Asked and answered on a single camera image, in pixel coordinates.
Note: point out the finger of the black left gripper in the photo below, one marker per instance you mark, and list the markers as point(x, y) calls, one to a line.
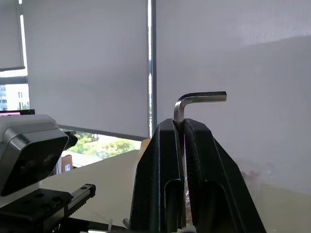
point(75, 225)

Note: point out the grey window frame post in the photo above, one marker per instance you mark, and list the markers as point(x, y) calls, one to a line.
point(153, 72)

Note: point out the clear plastic bag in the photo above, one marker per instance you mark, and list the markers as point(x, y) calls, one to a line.
point(255, 172)

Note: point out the grey camera on left arm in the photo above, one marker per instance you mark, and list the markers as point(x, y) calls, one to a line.
point(26, 150)

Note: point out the brown cardboard box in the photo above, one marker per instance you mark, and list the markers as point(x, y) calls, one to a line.
point(67, 163)

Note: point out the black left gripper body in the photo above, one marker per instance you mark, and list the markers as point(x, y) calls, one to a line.
point(36, 206)

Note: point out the small silver hex key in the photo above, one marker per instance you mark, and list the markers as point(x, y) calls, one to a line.
point(126, 222)

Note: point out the large silver hex key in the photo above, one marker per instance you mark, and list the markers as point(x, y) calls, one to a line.
point(194, 98)

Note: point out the narrow white roller blind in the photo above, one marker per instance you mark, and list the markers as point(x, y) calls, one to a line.
point(9, 34)

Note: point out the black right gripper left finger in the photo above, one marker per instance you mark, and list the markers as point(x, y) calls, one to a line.
point(155, 174)

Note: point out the monitor with pink screen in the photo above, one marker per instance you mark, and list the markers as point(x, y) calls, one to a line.
point(17, 112)

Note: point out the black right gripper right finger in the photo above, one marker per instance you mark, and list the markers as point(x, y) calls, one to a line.
point(218, 184)

